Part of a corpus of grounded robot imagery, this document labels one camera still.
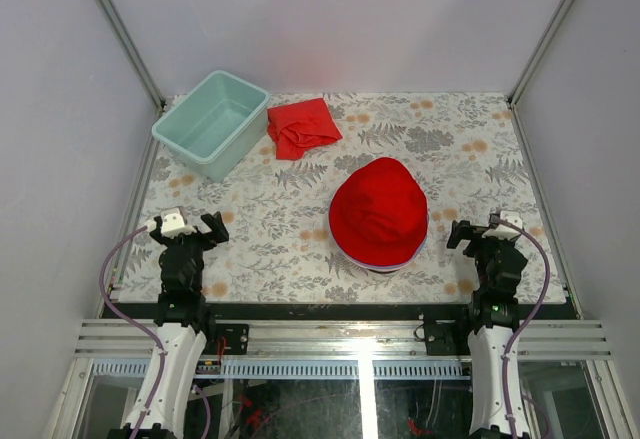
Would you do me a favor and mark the blue hat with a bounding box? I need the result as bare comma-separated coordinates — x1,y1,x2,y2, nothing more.
328,215,428,266

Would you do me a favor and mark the red hat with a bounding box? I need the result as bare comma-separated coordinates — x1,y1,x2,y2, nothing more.
328,156,430,266

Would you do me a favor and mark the pink bucket hat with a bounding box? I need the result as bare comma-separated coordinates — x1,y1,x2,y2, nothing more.
345,247,423,274

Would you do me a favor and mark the light green plastic bin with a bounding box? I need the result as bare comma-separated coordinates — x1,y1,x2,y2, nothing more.
152,70,270,182

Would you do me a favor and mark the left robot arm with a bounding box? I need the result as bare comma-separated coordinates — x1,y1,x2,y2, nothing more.
99,207,229,438

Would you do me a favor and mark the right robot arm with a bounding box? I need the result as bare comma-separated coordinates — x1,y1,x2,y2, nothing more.
446,220,531,438

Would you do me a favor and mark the red folded cloth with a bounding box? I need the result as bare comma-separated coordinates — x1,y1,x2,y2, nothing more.
267,98,343,161

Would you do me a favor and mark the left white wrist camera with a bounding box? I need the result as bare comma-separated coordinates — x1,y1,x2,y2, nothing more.
145,207,196,238

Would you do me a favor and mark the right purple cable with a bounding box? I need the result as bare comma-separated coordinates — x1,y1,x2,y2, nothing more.
492,216,554,439

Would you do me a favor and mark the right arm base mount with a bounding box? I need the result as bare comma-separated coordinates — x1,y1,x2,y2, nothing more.
413,307,471,357

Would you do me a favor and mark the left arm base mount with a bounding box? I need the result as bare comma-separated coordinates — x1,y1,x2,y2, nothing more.
203,323,250,357

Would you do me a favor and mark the aluminium rail frame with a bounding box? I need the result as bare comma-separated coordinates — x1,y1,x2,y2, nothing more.
47,303,636,439

